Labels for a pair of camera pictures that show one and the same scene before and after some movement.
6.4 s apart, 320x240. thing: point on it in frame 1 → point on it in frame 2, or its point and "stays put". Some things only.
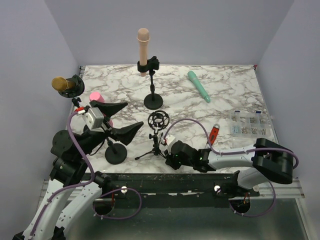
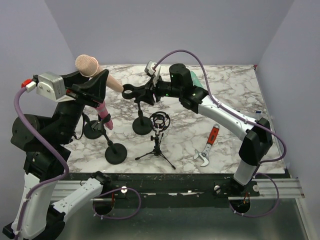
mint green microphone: [197, 83] stays put
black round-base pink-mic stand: [115, 153] stays put
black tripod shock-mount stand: [157, 120] stays put
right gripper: [169, 160] → [148, 96]
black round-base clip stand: [153, 101] → [141, 125]
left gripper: [126, 133] → [95, 88]
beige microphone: [143, 65] → [89, 66]
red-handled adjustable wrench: [213, 134] stays put
